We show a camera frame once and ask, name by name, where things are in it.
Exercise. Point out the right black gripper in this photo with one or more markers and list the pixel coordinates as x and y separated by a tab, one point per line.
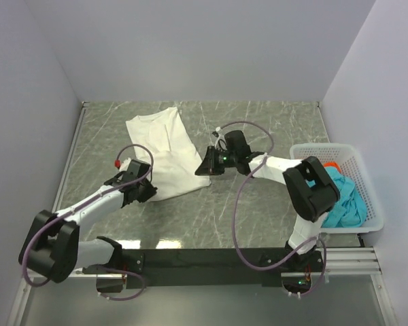
209	166

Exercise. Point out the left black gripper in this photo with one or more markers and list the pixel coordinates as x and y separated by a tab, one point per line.
149	192

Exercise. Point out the white red-print t-shirt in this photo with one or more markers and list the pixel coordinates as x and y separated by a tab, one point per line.
175	156

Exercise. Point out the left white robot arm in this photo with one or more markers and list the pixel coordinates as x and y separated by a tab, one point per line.
53	248

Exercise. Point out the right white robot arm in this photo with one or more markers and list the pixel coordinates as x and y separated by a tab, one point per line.
312	191

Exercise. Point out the orange t-shirt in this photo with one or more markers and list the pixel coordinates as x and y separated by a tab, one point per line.
332	164

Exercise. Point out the blue t-shirt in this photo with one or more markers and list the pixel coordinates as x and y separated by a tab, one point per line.
350	211

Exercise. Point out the white plastic laundry basket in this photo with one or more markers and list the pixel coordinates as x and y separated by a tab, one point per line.
352	166

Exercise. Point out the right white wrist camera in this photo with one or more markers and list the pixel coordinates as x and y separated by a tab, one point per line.
220	142

